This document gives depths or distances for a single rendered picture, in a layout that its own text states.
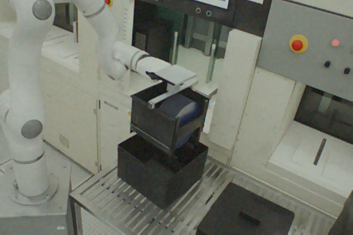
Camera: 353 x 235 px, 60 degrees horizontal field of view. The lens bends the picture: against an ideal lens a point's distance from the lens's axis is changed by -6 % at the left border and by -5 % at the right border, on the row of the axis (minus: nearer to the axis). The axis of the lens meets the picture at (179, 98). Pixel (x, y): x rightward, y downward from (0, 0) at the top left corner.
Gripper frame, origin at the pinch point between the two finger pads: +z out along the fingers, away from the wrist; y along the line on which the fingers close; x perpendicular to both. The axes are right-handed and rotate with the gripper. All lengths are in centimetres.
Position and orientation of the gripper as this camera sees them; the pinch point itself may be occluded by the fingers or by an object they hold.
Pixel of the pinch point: (174, 78)
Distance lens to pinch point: 114.9
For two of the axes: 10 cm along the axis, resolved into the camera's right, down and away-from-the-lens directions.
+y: -6.2, 3.2, -7.2
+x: 1.3, -8.6, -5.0
